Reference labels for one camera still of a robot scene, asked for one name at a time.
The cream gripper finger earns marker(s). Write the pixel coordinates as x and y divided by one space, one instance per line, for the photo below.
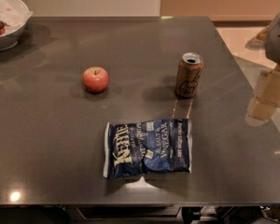
258 113
267 89

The blue Kettle chip bag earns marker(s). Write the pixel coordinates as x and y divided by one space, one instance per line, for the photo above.
154 146

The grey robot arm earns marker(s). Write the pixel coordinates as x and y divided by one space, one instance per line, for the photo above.
272 42

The gold soda can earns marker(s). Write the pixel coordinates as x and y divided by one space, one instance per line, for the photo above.
188 74

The red apple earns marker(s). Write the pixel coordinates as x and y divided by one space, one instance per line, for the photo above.
95 79

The white bowl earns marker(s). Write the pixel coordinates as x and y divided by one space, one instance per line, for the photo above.
11 36

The white paper in bowl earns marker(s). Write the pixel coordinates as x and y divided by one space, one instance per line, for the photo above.
14 12

